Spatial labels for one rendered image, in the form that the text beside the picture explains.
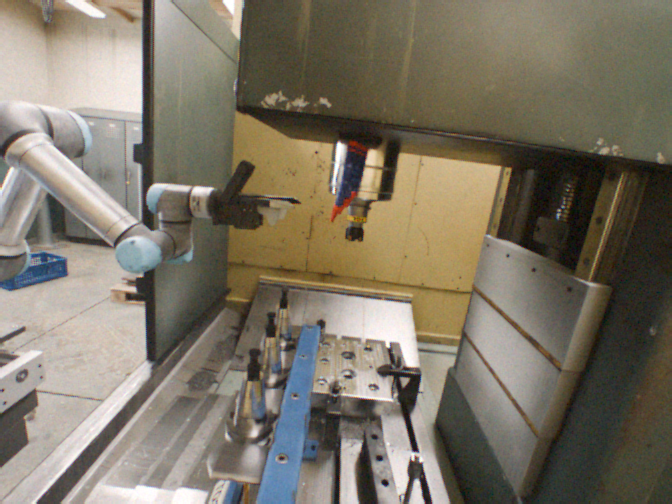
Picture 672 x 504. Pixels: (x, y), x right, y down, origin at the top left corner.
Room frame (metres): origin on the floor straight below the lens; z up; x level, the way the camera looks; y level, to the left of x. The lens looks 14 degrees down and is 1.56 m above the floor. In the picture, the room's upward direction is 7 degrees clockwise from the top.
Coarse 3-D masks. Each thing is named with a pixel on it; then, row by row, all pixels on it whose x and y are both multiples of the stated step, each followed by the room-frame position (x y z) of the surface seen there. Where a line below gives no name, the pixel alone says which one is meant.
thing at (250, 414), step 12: (252, 384) 0.35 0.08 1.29; (240, 396) 0.36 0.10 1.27; (252, 396) 0.35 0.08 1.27; (264, 396) 0.36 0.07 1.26; (240, 408) 0.35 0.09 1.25; (252, 408) 0.35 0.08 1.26; (264, 408) 0.36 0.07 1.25; (240, 420) 0.35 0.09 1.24; (252, 420) 0.35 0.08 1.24; (264, 420) 0.36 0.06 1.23
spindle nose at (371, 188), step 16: (336, 144) 0.77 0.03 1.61; (336, 160) 0.76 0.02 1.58; (368, 160) 0.73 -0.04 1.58; (384, 160) 0.73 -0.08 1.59; (336, 176) 0.75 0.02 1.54; (368, 176) 0.73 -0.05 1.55; (384, 176) 0.74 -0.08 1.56; (336, 192) 0.75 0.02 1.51; (368, 192) 0.73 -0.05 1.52; (384, 192) 0.74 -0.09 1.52
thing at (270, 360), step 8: (264, 336) 0.47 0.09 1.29; (264, 344) 0.46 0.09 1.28; (272, 344) 0.46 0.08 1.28; (264, 352) 0.46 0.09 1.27; (272, 352) 0.46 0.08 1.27; (280, 352) 0.48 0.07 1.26; (264, 360) 0.46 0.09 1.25; (272, 360) 0.46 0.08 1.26; (280, 360) 0.47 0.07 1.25; (264, 368) 0.46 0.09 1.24; (272, 368) 0.46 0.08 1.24; (280, 368) 0.47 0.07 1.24; (264, 376) 0.45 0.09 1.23; (272, 376) 0.46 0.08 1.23
